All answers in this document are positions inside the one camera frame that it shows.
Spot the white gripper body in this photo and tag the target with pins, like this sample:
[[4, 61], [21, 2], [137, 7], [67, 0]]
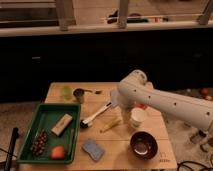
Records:
[[126, 116]]

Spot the yellow banana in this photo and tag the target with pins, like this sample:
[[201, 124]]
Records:
[[111, 124]]

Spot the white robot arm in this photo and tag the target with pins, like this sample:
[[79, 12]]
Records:
[[133, 89]]

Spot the green plastic tray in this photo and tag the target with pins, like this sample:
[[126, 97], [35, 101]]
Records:
[[45, 118]]

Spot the orange bowl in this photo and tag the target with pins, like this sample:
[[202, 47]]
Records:
[[140, 105]]

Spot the dark brown bowl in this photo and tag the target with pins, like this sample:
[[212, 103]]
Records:
[[143, 145]]

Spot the blue sponge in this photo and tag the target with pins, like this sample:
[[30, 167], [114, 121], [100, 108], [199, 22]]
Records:
[[94, 150]]

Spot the metal cup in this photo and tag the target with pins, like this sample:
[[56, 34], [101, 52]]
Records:
[[79, 95]]

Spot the green plastic cup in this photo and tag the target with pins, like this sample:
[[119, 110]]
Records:
[[66, 93]]

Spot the wooden block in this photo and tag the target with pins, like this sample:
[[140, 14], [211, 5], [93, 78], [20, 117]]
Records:
[[61, 124]]

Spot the red orange fruit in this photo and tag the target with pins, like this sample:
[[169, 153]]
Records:
[[58, 152]]

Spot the dark grape bunch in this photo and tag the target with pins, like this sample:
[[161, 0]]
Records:
[[38, 145]]

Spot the black stand pole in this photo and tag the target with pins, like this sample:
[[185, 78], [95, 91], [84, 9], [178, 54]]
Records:
[[11, 148]]

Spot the white handled spatula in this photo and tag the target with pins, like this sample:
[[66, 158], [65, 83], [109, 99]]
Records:
[[85, 123]]

